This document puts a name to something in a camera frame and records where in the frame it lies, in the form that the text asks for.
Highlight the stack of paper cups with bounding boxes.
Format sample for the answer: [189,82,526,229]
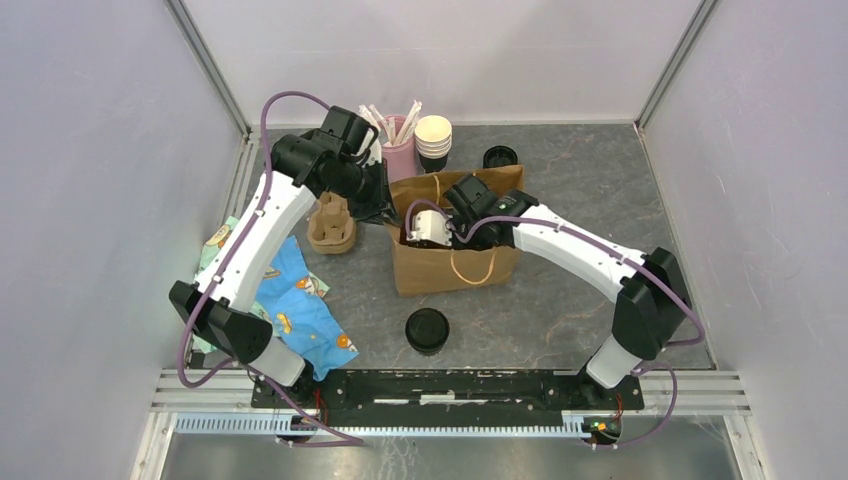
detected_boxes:
[414,115,453,173]

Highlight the pink metal utensil cup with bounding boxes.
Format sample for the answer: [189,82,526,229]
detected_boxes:
[382,135,418,183]

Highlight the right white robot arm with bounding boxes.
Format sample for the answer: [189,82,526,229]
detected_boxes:
[443,174,704,408]

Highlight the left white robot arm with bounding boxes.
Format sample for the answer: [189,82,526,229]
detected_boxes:
[169,106,391,408]

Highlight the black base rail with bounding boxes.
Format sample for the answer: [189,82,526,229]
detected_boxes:
[286,369,645,428]

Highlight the brown paper takeout bag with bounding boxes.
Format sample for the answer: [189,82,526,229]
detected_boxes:
[386,171,522,296]

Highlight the brown cardboard cup carriers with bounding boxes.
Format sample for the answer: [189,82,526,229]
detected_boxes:
[307,192,357,255]

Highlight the blue patterned cloth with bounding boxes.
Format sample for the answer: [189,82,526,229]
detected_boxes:
[251,236,358,381]

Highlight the stack of black lids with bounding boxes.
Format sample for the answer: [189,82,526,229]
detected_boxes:
[483,145,519,169]

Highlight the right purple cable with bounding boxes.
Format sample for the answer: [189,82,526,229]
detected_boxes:
[404,198,707,452]

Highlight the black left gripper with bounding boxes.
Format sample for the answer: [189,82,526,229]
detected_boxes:
[327,158,403,229]

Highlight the wooden stirrers in wrappers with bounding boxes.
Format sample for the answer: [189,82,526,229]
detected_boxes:
[358,100,423,147]

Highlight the green patterned cloth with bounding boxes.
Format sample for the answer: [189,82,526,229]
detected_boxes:
[197,216,330,322]

